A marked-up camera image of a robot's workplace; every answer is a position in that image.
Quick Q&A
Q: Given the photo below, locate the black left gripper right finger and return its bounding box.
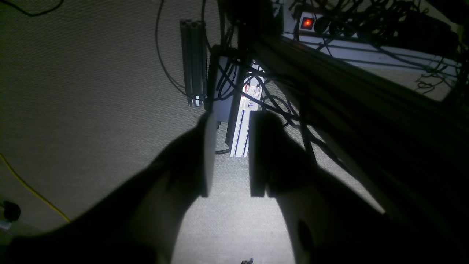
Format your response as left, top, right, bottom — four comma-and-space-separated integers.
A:
249, 111, 468, 264

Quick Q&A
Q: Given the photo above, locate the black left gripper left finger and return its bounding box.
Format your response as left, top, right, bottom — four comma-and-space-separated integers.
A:
7, 112, 217, 264

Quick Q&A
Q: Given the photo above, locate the aluminium extrusion profile bright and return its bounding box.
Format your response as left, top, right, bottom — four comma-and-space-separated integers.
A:
225, 72, 264, 157

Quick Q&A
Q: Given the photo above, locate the white power strip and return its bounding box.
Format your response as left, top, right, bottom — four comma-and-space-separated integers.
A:
282, 0, 467, 80

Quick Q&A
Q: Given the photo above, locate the aluminium extrusion profile dark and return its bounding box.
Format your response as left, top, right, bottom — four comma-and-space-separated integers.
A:
180, 19, 207, 107

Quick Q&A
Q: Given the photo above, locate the yellow cable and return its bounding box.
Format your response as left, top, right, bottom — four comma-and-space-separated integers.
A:
0, 153, 71, 223

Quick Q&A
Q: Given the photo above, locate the black cable on floor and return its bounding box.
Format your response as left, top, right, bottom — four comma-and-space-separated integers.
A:
155, 0, 191, 98

